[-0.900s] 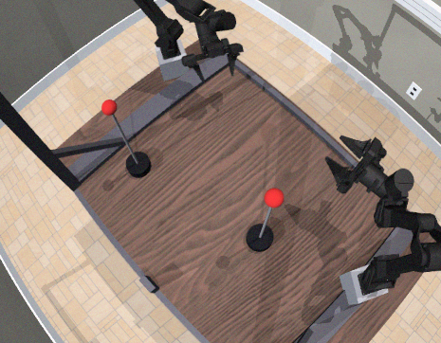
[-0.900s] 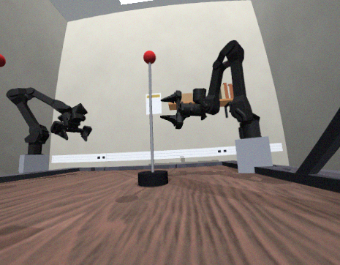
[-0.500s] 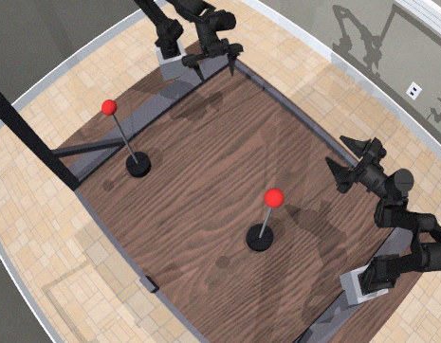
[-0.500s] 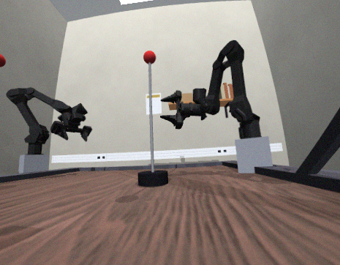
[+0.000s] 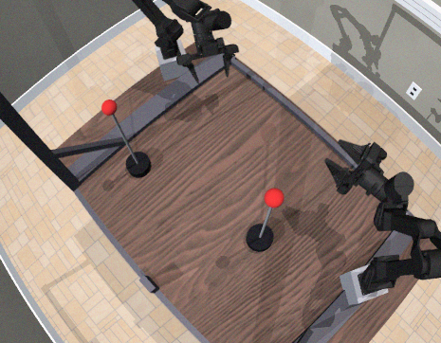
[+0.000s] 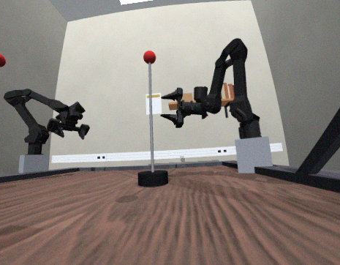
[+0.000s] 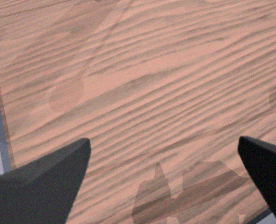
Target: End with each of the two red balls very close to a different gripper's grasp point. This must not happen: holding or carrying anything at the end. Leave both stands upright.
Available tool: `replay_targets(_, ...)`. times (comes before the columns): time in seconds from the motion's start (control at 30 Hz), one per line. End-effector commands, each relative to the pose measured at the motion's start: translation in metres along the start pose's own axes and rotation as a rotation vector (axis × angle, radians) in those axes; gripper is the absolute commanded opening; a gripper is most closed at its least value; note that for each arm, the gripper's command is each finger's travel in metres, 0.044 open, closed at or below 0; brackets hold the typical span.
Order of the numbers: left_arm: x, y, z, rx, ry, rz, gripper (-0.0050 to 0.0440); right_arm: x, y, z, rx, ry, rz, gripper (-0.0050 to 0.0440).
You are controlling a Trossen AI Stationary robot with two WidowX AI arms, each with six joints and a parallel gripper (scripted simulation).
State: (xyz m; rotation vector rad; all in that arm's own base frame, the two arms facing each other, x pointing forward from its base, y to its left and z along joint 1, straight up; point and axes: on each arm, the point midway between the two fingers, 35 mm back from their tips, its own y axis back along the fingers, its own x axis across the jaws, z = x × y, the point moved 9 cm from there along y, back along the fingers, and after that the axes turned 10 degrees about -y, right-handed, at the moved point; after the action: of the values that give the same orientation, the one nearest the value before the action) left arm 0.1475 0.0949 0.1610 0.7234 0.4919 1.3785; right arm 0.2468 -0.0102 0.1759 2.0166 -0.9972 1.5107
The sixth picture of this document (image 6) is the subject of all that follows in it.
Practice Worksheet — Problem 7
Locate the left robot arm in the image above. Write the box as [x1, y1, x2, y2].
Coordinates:
[4, 89, 85, 154]

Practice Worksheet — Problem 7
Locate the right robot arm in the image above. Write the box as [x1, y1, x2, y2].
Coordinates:
[194, 38, 262, 139]

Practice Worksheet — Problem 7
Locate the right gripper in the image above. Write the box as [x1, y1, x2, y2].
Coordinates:
[161, 87, 195, 128]

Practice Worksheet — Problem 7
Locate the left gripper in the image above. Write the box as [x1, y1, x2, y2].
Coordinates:
[47, 116, 90, 139]

